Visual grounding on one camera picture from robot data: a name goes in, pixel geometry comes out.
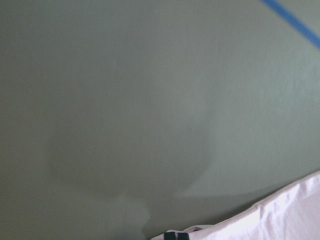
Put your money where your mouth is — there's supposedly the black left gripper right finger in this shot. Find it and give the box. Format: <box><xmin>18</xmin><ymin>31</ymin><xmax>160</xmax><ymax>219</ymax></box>
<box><xmin>177</xmin><ymin>232</ymin><xmax>189</xmax><ymax>240</ymax></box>

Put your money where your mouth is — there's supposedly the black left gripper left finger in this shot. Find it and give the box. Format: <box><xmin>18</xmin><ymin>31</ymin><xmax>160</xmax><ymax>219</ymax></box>
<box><xmin>163</xmin><ymin>231</ymin><xmax>176</xmax><ymax>240</ymax></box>

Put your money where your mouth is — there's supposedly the pink Snoopy t-shirt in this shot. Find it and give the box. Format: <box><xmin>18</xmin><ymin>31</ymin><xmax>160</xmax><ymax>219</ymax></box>
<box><xmin>165</xmin><ymin>171</ymin><xmax>320</xmax><ymax>240</ymax></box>

